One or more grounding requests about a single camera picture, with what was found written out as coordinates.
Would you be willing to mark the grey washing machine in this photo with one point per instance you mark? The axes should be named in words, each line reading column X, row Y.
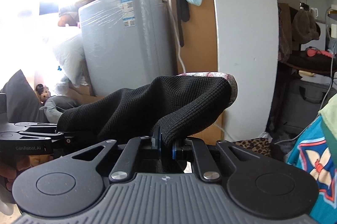
column 127, row 43

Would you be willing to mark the brown cardboard panel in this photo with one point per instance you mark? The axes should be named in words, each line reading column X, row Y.
column 199, row 53

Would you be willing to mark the brown plush toy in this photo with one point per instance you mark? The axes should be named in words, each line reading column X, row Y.
column 42, row 93

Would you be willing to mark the teal printed jersey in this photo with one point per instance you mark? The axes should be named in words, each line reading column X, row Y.
column 312, row 154

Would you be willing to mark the leopard print fabric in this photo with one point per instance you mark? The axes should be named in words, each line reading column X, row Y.
column 258, row 145

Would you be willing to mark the white pillar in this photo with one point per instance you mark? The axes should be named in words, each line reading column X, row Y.
column 247, row 42

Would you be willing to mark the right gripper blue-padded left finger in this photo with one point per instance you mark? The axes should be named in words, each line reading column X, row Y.
column 138, row 155

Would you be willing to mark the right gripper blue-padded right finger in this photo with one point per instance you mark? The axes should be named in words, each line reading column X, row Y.
column 195, row 151

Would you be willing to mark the person's left hand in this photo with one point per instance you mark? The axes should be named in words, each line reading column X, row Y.
column 10, row 173

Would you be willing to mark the grey plush toy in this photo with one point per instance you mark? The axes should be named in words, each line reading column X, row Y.
column 55, row 106

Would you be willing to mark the black knit garment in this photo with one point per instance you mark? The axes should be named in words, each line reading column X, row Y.
column 179, row 106

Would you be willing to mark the dark grey pillow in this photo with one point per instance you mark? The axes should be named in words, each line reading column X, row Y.
column 22, row 104

